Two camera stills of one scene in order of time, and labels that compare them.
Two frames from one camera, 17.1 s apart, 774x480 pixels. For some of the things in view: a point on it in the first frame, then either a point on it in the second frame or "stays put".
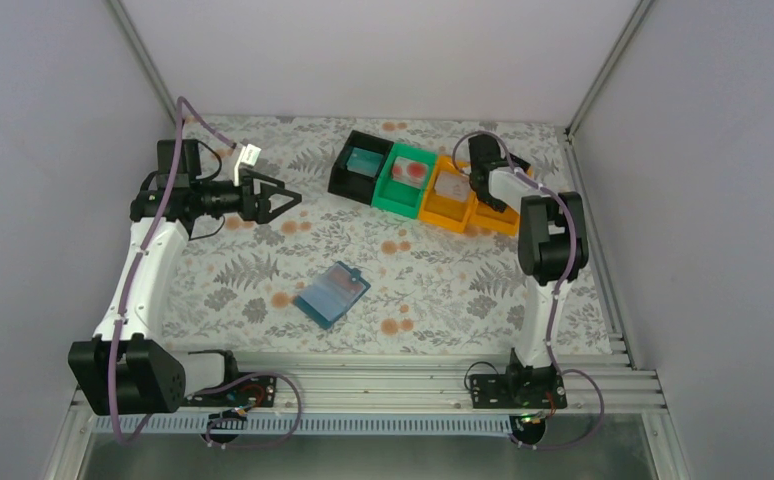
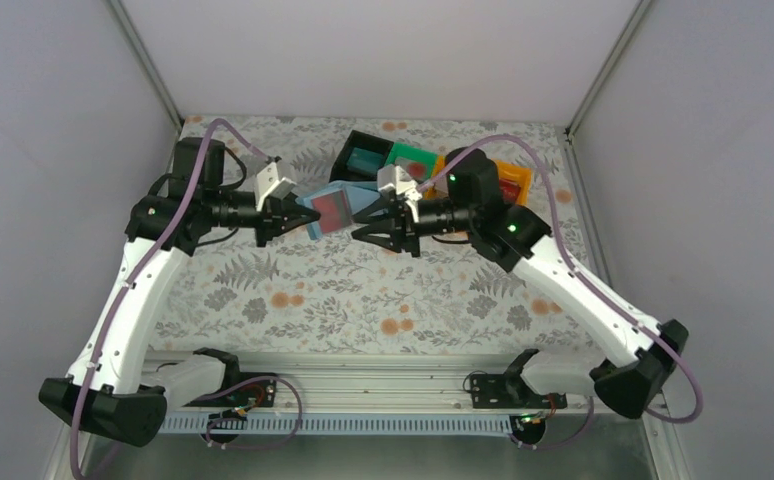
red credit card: [342, 277] to [333, 210]
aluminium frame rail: [578, 383] stays put
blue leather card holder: [332, 295] to [337, 202]
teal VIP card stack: [364, 162] stays put
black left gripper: [259, 212] to [274, 210]
